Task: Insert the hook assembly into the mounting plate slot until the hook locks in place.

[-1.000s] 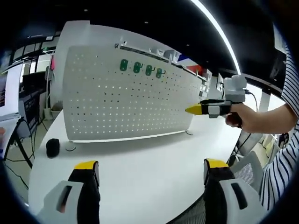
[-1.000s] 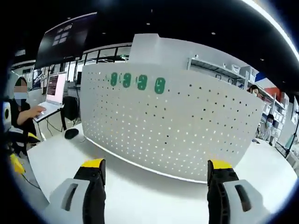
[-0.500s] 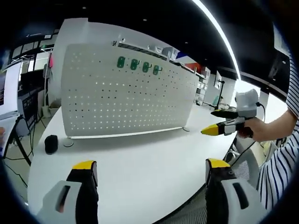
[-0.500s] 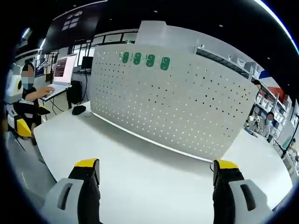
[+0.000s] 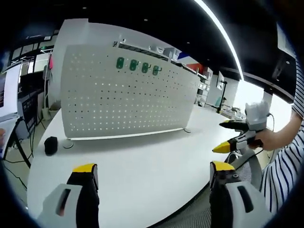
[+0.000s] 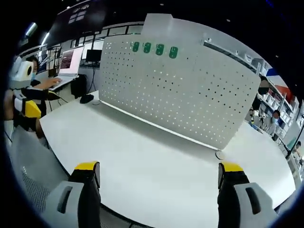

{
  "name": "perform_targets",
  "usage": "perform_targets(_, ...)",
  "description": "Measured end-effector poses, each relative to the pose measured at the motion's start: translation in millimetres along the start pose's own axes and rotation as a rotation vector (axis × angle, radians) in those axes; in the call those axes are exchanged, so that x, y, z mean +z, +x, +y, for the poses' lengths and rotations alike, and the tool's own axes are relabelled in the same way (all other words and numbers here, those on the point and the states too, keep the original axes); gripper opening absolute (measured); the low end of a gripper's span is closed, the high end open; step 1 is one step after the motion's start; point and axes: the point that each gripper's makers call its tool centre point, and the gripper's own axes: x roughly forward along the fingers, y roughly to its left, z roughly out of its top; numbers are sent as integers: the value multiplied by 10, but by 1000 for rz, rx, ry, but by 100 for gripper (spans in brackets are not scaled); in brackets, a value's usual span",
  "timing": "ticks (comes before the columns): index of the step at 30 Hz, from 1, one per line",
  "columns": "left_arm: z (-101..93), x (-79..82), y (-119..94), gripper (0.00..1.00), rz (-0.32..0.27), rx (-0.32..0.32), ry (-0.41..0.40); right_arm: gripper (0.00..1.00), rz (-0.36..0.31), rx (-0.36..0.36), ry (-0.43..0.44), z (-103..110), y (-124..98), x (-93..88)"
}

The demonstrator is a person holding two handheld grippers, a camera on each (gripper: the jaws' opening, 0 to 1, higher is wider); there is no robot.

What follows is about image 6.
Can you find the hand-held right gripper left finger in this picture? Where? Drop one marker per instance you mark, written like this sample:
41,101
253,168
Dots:
85,190

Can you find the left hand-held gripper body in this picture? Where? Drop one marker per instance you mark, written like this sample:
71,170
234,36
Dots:
21,76

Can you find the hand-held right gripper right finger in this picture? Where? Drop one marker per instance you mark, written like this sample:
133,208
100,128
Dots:
228,197

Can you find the white perforated mounting plate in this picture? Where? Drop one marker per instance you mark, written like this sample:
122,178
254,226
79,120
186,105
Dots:
178,99

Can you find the round grey plate foot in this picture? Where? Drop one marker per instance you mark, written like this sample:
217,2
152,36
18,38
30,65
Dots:
95,102
219,155

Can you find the large bright display screen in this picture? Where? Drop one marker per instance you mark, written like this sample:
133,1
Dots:
70,60

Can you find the grey mesh office chair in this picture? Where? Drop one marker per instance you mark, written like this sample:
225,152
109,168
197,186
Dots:
31,156

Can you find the black computer mouse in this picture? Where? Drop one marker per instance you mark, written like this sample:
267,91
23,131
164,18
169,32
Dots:
86,98

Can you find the white storage shelf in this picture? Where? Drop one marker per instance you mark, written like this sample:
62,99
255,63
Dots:
282,107

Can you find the red white blue banner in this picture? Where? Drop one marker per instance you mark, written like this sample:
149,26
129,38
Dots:
281,82

